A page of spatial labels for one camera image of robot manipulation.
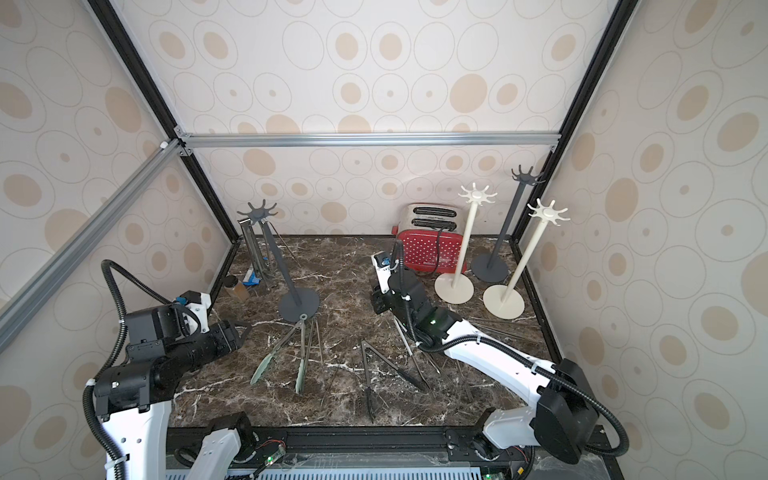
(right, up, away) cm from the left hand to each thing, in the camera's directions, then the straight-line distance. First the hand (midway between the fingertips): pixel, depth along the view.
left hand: (251, 325), depth 66 cm
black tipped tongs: (+37, -19, +18) cm, 46 cm away
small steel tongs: (+34, -5, +28) cm, 44 cm away
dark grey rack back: (+69, +12, +43) cm, 82 cm away
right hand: (+30, +11, +11) cm, 34 cm away
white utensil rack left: (+53, +5, +35) cm, 64 cm away
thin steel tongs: (+7, -5, +28) cm, 29 cm away
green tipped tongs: (+6, -15, +18) cm, 25 cm away
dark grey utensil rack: (-1, 0, +33) cm, 33 cm away
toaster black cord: (+47, +17, +33) cm, 60 cm away
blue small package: (-18, +8, +40) cm, 44 cm away
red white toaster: (+45, +23, +31) cm, 59 cm away
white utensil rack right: (+69, +1, +34) cm, 77 cm away
